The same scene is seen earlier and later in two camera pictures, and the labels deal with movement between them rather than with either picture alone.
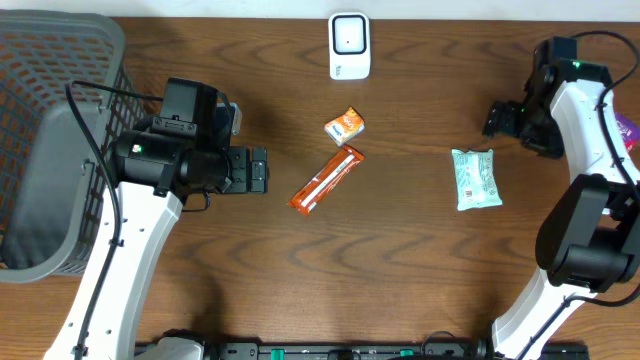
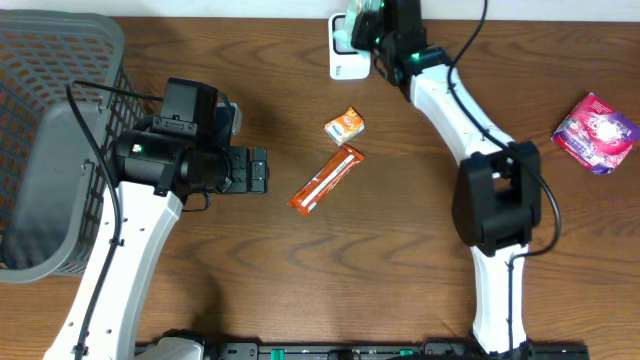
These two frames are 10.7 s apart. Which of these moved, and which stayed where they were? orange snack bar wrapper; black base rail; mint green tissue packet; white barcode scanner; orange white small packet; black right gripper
Moved: mint green tissue packet; black right gripper
Stayed: white barcode scanner; black base rail; orange snack bar wrapper; orange white small packet
